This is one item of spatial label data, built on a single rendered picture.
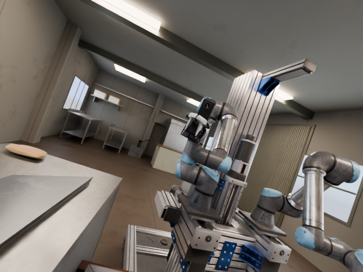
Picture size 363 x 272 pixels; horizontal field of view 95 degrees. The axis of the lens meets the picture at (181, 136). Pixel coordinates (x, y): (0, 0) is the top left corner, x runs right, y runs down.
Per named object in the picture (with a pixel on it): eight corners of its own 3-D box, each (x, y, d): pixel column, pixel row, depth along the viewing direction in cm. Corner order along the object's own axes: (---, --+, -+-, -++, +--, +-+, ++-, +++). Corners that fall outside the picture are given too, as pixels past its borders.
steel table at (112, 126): (122, 148, 827) (129, 129, 829) (119, 155, 649) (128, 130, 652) (107, 143, 807) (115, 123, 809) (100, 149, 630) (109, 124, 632)
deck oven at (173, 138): (181, 166, 917) (194, 130, 922) (188, 173, 794) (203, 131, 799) (152, 157, 870) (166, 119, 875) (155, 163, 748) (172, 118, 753)
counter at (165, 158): (208, 184, 714) (215, 164, 716) (150, 167, 641) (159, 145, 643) (201, 177, 796) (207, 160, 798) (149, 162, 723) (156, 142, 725)
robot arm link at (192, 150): (201, 170, 73) (210, 146, 73) (177, 161, 75) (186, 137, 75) (202, 168, 81) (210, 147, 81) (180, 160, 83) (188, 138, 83)
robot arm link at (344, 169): (271, 199, 124) (328, 147, 89) (292, 206, 122) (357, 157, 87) (274, 214, 114) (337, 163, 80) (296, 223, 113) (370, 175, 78)
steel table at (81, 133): (95, 139, 791) (103, 117, 794) (82, 145, 585) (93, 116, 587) (77, 133, 769) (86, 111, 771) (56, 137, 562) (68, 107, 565)
